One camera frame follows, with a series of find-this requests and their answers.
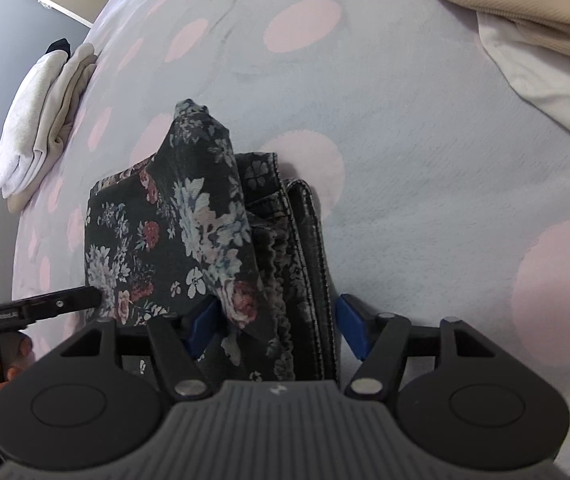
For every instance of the dark cloth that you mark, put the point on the dark cloth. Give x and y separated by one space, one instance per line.
59 46

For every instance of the folded beige garment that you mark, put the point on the folded beige garment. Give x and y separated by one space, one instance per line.
72 85

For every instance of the grey pink-dotted bedspread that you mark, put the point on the grey pink-dotted bedspread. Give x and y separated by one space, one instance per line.
415 160

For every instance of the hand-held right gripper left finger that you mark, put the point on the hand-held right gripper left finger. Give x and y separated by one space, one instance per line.
205 324

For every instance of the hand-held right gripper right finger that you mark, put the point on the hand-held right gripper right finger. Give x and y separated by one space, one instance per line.
352 325

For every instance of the dark floral pants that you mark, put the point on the dark floral pants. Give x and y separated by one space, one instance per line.
190 220

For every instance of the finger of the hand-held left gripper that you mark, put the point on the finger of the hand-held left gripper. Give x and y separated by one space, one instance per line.
65 301

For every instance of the crumpled white garment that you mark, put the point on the crumpled white garment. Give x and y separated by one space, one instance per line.
555 85

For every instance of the folded white garment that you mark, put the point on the folded white garment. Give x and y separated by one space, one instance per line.
25 110

